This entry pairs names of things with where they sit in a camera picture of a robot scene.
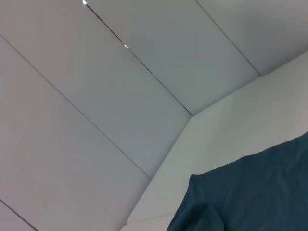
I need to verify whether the teal blue printed t-shirt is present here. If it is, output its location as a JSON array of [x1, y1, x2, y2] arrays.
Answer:
[[166, 131, 308, 231]]

